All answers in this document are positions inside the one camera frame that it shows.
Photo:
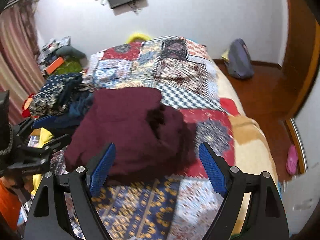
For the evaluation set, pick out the pink rubber clog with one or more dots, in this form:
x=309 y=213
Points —
x=292 y=160

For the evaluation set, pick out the brown wooden door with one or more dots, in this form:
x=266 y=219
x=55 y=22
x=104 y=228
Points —
x=300 y=65

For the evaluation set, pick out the dark blue clothes pile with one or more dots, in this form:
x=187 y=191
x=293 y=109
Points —
x=62 y=102

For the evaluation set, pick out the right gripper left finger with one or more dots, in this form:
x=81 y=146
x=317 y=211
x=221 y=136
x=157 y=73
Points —
x=48 y=216

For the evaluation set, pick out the maroon button shirt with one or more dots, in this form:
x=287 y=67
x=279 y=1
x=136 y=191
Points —
x=151 y=139

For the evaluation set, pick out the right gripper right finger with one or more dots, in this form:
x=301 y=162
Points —
x=265 y=217

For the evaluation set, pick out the striped pink curtain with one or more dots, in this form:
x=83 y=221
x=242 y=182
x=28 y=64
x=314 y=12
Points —
x=20 y=73

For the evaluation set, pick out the purple grey backpack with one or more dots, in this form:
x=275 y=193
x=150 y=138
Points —
x=238 y=61

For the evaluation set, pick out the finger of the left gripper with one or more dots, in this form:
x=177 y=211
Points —
x=25 y=129
x=50 y=147

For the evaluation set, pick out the beige blanket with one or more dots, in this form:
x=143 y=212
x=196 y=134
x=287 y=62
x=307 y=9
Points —
x=252 y=152

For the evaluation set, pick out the yellow round object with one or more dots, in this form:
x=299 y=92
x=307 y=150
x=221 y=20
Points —
x=138 y=37

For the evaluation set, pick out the cluttered side table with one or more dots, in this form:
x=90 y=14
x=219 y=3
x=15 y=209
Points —
x=60 y=57

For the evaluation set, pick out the patchwork patterned bedspread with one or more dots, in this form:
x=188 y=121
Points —
x=181 y=205

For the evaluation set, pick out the person's left hand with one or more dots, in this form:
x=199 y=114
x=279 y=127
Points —
x=10 y=182

